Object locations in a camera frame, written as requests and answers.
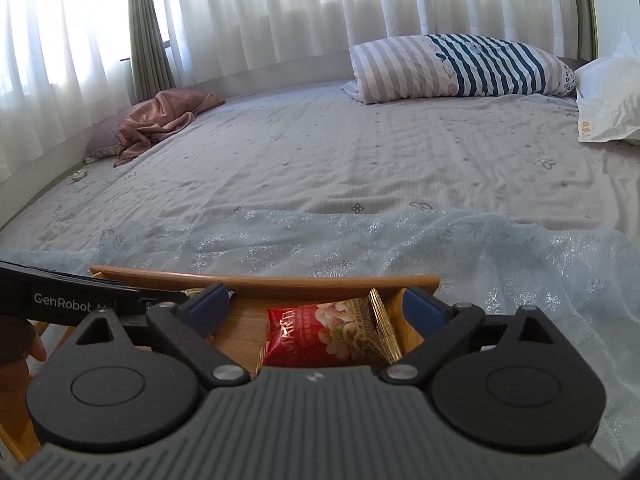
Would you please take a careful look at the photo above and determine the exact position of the red nut snack packet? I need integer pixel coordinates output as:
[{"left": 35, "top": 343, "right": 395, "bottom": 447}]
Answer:
[{"left": 261, "top": 299, "right": 382, "bottom": 367}]

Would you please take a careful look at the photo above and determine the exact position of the grey patterned bed sheet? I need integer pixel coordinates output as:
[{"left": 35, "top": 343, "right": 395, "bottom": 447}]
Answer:
[{"left": 0, "top": 77, "right": 640, "bottom": 273}]

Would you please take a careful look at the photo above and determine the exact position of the purple pillow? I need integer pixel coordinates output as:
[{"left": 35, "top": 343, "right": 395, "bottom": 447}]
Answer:
[{"left": 83, "top": 109, "right": 132, "bottom": 164}]

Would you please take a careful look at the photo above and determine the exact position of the light blue snowflake cloth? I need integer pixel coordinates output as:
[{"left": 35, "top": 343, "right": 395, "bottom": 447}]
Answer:
[{"left": 0, "top": 207, "right": 640, "bottom": 463}]

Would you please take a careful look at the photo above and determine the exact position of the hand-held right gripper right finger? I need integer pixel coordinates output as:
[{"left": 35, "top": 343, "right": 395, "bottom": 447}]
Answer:
[{"left": 377, "top": 286, "right": 566, "bottom": 387}]

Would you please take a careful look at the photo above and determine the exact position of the striped pillow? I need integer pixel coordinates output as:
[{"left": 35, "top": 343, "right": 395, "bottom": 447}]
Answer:
[{"left": 341, "top": 34, "right": 578, "bottom": 105}]

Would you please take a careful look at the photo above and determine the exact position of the green curtain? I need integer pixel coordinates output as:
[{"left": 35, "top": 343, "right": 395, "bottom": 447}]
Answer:
[
  {"left": 126, "top": 0, "right": 177, "bottom": 100},
  {"left": 570, "top": 0, "right": 602, "bottom": 61}
]

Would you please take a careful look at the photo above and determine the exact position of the yellow gold snack packet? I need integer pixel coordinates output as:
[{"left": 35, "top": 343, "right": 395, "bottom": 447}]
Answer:
[{"left": 369, "top": 287, "right": 402, "bottom": 364}]

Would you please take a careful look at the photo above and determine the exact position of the white pillow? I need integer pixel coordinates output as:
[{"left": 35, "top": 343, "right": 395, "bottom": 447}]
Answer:
[{"left": 575, "top": 32, "right": 640, "bottom": 147}]

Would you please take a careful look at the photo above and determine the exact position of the pink cloth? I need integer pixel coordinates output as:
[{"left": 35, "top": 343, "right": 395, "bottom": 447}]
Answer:
[{"left": 114, "top": 88, "right": 226, "bottom": 167}]

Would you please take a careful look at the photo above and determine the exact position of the wooden tray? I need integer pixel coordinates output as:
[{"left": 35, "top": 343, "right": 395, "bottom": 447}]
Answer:
[{"left": 0, "top": 264, "right": 442, "bottom": 466}]

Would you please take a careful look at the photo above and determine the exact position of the white sheer curtain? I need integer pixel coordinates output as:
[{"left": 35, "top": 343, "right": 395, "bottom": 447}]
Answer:
[
  {"left": 0, "top": 0, "right": 137, "bottom": 183},
  {"left": 154, "top": 0, "right": 587, "bottom": 92}
]

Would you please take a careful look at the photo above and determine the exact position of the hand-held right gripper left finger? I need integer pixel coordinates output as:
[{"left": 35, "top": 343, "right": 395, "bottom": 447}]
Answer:
[{"left": 75, "top": 282, "right": 251, "bottom": 389}]

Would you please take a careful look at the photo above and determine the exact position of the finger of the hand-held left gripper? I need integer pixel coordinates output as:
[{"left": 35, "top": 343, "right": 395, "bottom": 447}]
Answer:
[{"left": 137, "top": 294, "right": 176, "bottom": 313}]

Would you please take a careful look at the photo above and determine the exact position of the person's left hand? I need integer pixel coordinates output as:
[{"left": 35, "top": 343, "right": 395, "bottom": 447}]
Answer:
[{"left": 0, "top": 314, "right": 48, "bottom": 386}]

